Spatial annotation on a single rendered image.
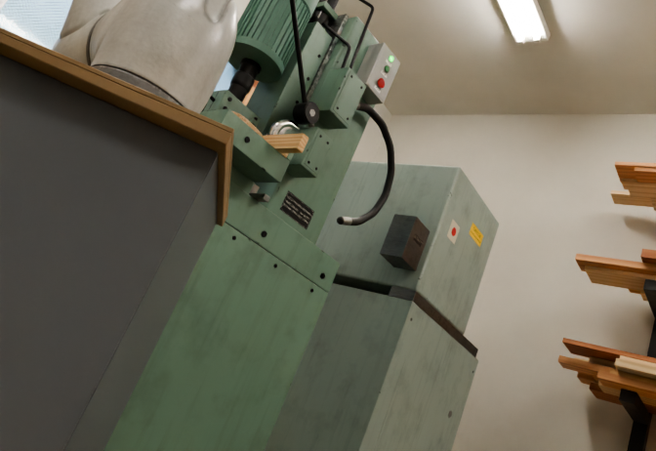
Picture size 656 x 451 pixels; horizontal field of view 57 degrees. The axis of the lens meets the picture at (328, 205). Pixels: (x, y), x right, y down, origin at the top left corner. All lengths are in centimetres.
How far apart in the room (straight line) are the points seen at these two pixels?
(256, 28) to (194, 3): 86
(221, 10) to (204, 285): 70
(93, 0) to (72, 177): 42
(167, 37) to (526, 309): 297
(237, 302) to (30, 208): 84
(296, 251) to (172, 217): 92
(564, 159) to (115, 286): 350
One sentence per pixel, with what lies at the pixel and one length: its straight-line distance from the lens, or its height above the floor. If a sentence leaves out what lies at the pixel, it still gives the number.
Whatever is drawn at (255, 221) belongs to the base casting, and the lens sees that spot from 146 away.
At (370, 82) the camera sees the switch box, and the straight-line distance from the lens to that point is 185.
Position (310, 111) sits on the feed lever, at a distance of 167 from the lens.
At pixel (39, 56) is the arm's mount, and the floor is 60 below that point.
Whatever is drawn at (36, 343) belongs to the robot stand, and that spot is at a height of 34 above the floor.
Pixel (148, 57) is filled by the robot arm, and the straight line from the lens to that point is 82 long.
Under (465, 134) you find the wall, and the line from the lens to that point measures 432.
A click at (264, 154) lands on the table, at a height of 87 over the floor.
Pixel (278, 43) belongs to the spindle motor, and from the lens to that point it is 172.
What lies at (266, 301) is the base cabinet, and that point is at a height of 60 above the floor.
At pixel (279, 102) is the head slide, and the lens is 172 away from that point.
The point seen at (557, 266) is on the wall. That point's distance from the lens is 361.
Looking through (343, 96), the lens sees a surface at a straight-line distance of 172.
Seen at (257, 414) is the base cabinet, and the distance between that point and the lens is 158.
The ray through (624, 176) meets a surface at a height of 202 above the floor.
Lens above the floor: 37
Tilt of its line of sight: 19 degrees up
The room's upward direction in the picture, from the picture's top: 23 degrees clockwise
